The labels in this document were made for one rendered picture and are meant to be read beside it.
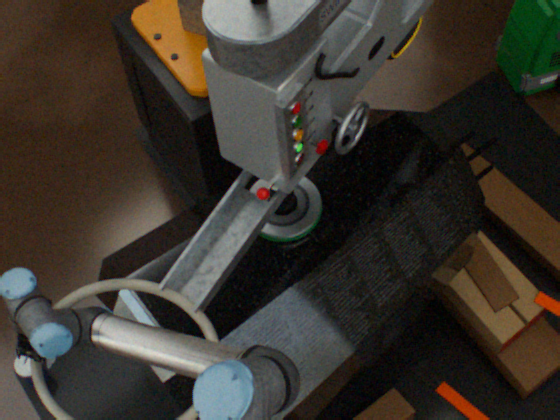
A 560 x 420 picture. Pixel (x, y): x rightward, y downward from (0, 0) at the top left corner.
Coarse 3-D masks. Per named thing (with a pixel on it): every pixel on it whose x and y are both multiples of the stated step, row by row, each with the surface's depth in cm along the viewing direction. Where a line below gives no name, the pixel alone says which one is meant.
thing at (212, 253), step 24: (240, 192) 241; (216, 216) 236; (240, 216) 238; (264, 216) 233; (192, 240) 233; (216, 240) 236; (240, 240) 235; (192, 264) 235; (216, 264) 234; (192, 288) 232; (216, 288) 229
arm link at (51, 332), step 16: (32, 304) 191; (48, 304) 194; (16, 320) 193; (32, 320) 189; (48, 320) 189; (64, 320) 192; (32, 336) 188; (48, 336) 187; (64, 336) 189; (48, 352) 189; (64, 352) 193
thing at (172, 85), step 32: (128, 32) 309; (128, 64) 326; (160, 64) 300; (160, 96) 306; (192, 96) 292; (160, 128) 340; (192, 128) 291; (160, 160) 367; (192, 160) 316; (224, 160) 314; (192, 192) 349
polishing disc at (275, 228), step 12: (264, 180) 262; (300, 180) 261; (300, 192) 259; (312, 192) 259; (300, 204) 257; (312, 204) 257; (276, 216) 255; (288, 216) 255; (300, 216) 255; (312, 216) 255; (264, 228) 254; (276, 228) 253; (288, 228) 253; (300, 228) 253
